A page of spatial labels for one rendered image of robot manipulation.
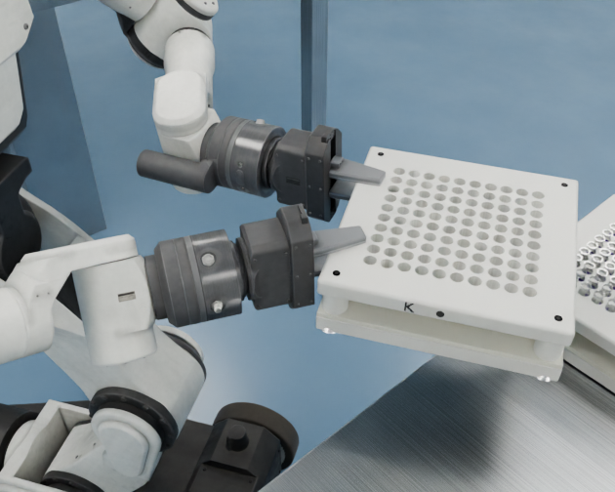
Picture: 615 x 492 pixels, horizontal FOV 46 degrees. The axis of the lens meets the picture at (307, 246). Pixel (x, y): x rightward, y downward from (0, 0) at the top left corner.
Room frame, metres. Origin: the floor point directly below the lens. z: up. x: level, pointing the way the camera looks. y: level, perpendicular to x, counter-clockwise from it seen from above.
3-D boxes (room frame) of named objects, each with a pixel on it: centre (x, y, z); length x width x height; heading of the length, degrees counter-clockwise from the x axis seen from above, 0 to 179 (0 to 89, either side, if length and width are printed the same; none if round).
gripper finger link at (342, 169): (0.69, -0.06, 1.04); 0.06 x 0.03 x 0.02; 66
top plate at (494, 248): (0.60, -0.16, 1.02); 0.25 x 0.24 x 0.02; 164
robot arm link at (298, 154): (0.72, 0.02, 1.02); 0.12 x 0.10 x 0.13; 66
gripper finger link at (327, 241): (0.57, -0.03, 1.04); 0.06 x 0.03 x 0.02; 106
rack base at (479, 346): (0.60, -0.16, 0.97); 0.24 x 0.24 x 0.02; 74
